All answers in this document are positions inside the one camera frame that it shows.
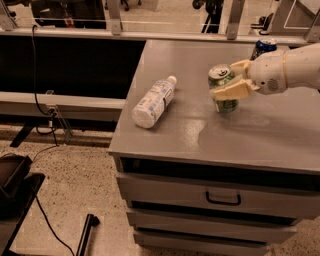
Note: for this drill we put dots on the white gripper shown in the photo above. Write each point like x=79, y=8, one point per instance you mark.
x=267, y=74

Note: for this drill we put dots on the green soda can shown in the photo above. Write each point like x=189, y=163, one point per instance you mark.
x=220, y=75

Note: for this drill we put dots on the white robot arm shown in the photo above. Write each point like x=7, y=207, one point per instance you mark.
x=301, y=67

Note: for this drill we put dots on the blue soda can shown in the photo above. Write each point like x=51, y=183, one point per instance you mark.
x=263, y=46

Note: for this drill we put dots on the white plastic bottle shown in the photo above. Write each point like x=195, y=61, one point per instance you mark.
x=150, y=108

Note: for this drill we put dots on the grey drawer cabinet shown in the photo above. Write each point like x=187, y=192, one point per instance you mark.
x=268, y=151

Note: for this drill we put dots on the black bar on floor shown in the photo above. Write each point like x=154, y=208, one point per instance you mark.
x=90, y=222

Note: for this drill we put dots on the grey metal railing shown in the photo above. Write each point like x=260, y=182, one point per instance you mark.
x=289, y=22

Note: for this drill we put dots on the black equipment base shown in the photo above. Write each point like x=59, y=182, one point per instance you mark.
x=18, y=187

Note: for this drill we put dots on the black drawer handle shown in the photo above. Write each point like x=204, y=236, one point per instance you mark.
x=223, y=200

